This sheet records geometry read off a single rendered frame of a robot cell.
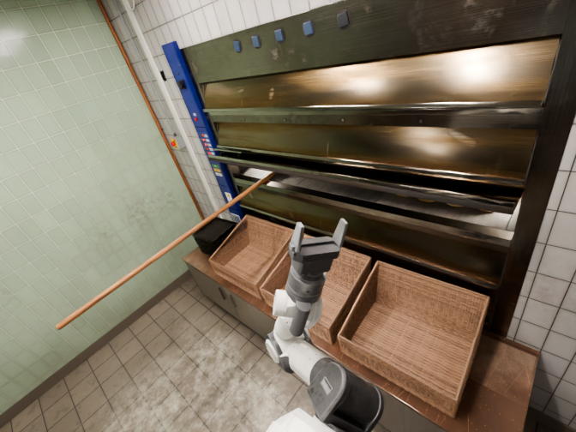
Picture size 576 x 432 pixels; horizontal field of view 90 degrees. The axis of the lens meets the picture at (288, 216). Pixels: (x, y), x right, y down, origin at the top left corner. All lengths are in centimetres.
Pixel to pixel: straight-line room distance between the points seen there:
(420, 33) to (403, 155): 44
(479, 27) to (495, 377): 140
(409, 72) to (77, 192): 250
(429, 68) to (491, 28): 20
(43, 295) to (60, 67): 174
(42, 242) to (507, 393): 304
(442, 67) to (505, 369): 133
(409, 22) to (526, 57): 37
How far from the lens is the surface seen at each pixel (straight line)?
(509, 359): 181
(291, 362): 95
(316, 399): 79
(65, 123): 282
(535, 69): 117
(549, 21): 115
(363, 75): 135
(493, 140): 126
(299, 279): 67
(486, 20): 116
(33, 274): 300
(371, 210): 160
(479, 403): 168
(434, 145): 131
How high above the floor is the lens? 208
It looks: 33 degrees down
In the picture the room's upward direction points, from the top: 16 degrees counter-clockwise
